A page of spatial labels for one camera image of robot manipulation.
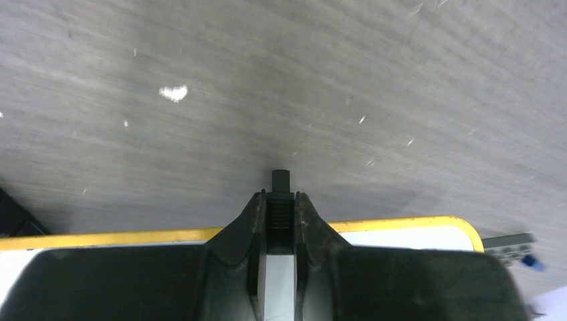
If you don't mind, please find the grey studded baseplate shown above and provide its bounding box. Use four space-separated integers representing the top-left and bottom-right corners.
482 233 536 267

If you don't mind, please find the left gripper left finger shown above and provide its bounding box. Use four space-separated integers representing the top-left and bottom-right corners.
1 192 266 320

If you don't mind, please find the yellow framed whiteboard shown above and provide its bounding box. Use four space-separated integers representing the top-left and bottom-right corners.
0 170 485 321

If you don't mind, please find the blue marker cap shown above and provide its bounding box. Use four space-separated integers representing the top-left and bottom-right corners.
521 254 546 272

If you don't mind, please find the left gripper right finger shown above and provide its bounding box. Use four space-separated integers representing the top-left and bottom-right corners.
294 193 529 320

